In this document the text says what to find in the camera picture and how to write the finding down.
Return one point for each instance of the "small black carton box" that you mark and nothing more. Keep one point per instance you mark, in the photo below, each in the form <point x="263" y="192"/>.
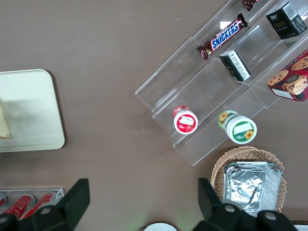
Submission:
<point x="285" y="21"/>
<point x="237" y="65"/>

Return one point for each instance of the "triangle sandwich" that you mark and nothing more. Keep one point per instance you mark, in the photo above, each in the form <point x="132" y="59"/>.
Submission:
<point x="4" y="122"/>

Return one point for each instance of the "green lid sunflower cup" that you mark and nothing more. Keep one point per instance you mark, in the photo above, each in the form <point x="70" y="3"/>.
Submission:
<point x="240" y="130"/>

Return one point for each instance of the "clear acrylic bottle rack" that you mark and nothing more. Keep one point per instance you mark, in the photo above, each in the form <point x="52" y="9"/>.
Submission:
<point x="59" y="193"/>

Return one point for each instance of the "red chocolate chip cookie box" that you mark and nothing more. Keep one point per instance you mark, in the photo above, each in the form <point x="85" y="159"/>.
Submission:
<point x="291" y="79"/>

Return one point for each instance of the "red lid yogurt cup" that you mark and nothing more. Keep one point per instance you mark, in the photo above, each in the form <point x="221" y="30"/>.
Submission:
<point x="186" y="122"/>

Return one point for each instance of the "light tan wicker basket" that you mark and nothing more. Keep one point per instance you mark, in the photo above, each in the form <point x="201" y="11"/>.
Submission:
<point x="245" y="154"/>

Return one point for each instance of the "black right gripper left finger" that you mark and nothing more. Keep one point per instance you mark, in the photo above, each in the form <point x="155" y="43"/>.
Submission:
<point x="62" y="211"/>

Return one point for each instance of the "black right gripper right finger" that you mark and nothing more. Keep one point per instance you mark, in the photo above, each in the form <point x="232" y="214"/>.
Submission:
<point x="221" y="219"/>

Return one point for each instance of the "cream plastic tray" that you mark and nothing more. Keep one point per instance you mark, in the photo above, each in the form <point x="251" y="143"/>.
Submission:
<point x="33" y="108"/>

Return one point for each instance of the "clear acrylic stepped shelf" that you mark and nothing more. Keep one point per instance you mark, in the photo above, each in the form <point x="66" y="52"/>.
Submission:
<point x="211" y="96"/>

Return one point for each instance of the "aluminium foil tray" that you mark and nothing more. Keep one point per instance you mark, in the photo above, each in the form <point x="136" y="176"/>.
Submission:
<point x="250" y="187"/>

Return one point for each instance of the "red Coca-Cola bottle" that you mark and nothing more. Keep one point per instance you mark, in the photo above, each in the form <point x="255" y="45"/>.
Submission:
<point x="2" y="199"/>
<point x="44" y="202"/>
<point x="20" y="204"/>

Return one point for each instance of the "Snickers chocolate bar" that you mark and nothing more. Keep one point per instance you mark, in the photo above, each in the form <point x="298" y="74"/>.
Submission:
<point x="223" y="36"/>
<point x="250" y="3"/>

